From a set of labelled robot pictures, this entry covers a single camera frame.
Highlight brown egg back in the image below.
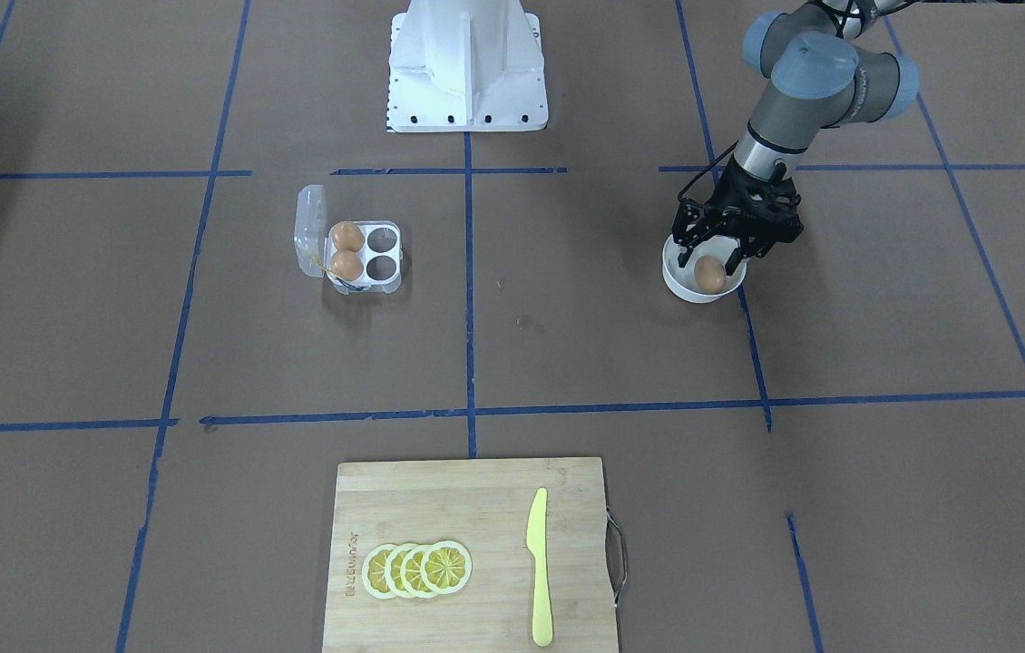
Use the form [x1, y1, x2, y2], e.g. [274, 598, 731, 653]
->
[329, 220, 365, 253]

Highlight brown egg from bowl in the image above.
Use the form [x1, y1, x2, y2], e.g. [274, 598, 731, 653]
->
[694, 256, 728, 295]

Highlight clear plastic egg box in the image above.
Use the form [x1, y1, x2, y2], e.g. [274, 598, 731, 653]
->
[293, 183, 404, 295]

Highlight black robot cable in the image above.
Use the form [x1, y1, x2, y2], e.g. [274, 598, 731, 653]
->
[678, 141, 740, 205]

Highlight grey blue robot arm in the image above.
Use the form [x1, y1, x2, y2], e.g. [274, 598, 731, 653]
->
[671, 1, 923, 272]

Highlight bamboo cutting board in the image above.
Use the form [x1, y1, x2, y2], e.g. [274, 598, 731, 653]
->
[321, 456, 620, 652]

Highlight white round bowl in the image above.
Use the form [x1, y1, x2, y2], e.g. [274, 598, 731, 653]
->
[662, 236, 747, 303]

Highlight brown egg front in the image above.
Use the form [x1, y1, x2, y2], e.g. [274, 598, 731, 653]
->
[327, 249, 364, 284]

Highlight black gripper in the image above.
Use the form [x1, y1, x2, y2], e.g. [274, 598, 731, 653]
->
[671, 161, 804, 277]

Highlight yellow plastic knife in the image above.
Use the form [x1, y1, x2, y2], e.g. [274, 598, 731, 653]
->
[525, 487, 554, 648]

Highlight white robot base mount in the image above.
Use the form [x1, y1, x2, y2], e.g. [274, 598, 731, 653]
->
[386, 1, 550, 133]

